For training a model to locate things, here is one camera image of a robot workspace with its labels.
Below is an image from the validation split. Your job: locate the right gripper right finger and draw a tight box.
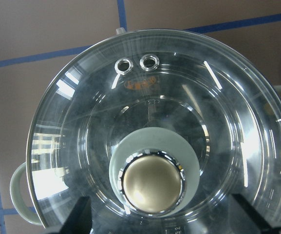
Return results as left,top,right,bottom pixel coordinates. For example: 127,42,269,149
230,194,277,234

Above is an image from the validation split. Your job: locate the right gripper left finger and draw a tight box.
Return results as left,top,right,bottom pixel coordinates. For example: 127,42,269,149
58,196,93,234

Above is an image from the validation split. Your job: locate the glass pot lid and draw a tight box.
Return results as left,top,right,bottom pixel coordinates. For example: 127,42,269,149
25,29,281,234

